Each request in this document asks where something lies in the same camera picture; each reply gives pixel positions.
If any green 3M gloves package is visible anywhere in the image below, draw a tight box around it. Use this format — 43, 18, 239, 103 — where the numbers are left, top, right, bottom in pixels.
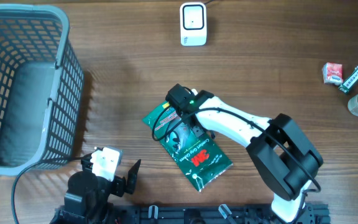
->
142, 101, 233, 192

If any red white small box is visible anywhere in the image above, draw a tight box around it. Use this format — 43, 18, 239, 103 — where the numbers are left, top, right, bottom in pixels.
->
322, 62, 343, 86

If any green white gum pack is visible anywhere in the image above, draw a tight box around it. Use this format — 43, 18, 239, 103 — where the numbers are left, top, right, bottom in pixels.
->
338, 66, 358, 94

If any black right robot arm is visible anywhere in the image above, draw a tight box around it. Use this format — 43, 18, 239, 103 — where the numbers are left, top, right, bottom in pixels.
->
165, 84, 323, 223

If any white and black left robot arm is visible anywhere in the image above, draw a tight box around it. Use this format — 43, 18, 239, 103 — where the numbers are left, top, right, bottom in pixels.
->
50, 151, 141, 224

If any white barcode scanner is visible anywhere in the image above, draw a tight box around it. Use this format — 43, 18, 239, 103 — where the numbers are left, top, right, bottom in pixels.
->
180, 2, 208, 47

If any grey plastic mesh basket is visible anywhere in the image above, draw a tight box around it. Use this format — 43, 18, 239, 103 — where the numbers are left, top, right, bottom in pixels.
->
0, 4, 85, 176

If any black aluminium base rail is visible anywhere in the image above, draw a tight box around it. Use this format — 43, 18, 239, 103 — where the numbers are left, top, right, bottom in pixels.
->
53, 203, 331, 224

